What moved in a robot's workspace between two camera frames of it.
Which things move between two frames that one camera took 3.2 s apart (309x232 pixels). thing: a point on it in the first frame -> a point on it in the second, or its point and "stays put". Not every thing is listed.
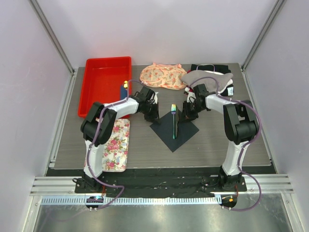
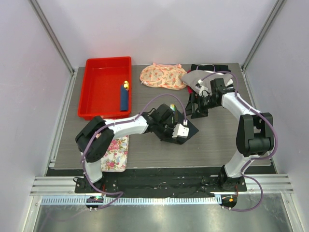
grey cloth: x=214 y=82 stays put
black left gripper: x=155 y=115 -> x=162 y=137
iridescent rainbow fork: x=173 y=109 stays put
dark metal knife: x=177 y=115 stays put
